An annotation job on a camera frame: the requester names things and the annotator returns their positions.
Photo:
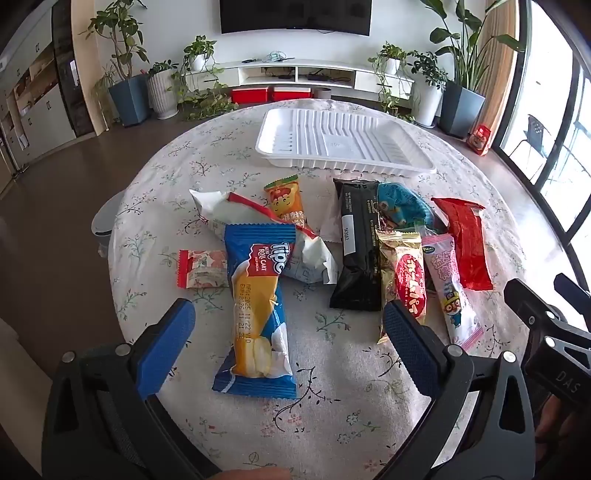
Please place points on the plant in white ribbed pot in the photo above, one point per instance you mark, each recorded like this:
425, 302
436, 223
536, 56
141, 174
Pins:
162, 94

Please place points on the large-leaf plant in blue pot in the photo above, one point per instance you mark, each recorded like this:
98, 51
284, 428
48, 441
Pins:
461, 110

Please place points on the dark tall panel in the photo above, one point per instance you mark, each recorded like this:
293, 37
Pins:
69, 92

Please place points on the pink cartoon snack packet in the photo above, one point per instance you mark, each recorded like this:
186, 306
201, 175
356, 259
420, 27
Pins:
443, 277

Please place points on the white television cabinet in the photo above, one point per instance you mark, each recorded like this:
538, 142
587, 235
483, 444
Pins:
341, 69

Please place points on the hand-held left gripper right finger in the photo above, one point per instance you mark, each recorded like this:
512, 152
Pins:
411, 350

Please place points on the black balcony chair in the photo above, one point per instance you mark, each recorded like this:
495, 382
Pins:
535, 129

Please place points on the empty grey flower pot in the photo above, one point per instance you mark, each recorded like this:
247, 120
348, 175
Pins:
322, 93

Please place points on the person's left hand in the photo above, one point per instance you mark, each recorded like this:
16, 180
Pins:
254, 475

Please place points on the trailing plant in white pot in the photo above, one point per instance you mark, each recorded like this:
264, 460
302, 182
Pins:
199, 60
391, 64

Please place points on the white red-striped snack bag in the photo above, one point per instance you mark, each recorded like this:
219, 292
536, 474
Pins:
217, 207

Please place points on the gold red snack packet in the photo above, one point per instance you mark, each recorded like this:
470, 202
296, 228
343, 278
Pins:
408, 277

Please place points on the white plastic tray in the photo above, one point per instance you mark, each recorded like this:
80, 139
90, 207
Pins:
341, 138

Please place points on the white wall cabinet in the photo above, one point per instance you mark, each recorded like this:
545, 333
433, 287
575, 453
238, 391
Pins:
51, 110

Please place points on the black set-top box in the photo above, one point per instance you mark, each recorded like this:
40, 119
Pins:
317, 76

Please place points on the beige curtain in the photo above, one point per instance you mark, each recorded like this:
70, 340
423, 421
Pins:
501, 74

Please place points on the tall tree in blue pot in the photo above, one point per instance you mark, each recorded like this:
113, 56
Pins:
129, 99

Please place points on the person's right hand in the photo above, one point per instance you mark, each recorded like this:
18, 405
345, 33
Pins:
554, 415

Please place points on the small red floral candy packet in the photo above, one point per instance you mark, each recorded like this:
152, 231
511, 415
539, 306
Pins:
203, 270

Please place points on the blue roll cake packet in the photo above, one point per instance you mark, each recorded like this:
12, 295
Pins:
258, 300

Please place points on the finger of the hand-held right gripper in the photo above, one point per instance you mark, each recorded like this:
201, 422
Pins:
572, 286
526, 304

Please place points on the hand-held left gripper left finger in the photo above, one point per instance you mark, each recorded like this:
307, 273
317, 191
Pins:
167, 350

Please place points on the black snack packet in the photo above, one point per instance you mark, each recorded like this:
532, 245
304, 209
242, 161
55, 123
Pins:
360, 258

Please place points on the teal cartoon snack packet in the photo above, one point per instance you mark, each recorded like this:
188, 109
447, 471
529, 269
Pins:
401, 203

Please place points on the orange snack packet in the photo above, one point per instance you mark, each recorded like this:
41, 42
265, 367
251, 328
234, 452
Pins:
286, 198

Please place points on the bushy plant in white pot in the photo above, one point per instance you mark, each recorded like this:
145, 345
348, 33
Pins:
427, 104

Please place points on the black wall television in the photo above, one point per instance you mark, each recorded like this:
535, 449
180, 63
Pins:
295, 16

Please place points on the red gift bag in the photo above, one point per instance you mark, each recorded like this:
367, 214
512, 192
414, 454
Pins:
480, 141

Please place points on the black window frame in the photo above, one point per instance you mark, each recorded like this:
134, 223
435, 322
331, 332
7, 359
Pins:
523, 27

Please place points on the white stool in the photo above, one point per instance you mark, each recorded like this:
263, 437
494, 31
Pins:
104, 221

